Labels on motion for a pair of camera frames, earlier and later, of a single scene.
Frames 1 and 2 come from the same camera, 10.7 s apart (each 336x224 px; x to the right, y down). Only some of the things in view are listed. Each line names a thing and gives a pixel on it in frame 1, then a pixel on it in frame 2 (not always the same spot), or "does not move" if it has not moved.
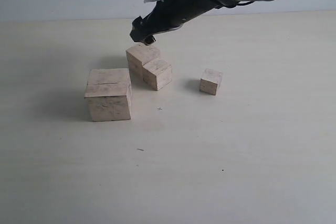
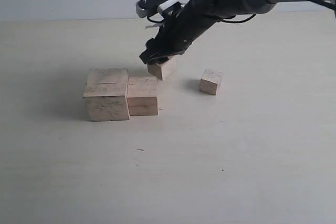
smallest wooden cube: (210, 81) does not move
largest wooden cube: (109, 93) does not move
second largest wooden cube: (137, 55) -> (142, 96)
